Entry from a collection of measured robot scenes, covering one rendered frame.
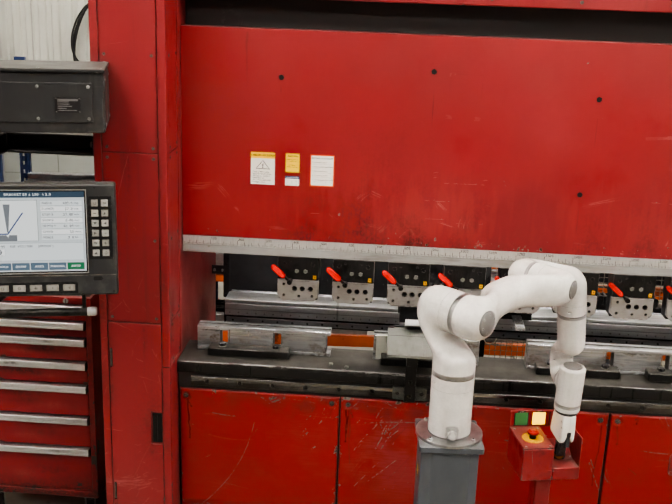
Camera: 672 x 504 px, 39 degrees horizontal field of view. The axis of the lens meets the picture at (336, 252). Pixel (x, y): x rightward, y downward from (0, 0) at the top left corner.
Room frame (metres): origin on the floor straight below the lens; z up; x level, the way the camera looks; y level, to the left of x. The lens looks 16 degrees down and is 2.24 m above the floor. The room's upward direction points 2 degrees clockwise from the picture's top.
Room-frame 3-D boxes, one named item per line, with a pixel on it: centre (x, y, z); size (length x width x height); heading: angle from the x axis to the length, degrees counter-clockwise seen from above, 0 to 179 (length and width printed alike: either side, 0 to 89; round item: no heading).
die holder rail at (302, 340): (3.32, 0.26, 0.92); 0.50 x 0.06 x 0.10; 87
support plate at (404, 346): (3.14, -0.28, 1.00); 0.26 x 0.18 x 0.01; 177
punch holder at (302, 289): (3.31, 0.13, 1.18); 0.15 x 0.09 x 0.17; 87
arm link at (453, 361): (2.47, -0.32, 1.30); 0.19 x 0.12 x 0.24; 43
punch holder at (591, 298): (3.26, -0.87, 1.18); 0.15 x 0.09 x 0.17; 87
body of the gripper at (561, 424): (2.86, -0.78, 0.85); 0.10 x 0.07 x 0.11; 8
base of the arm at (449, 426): (2.45, -0.34, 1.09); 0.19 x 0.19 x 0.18
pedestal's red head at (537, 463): (2.88, -0.72, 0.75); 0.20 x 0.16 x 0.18; 98
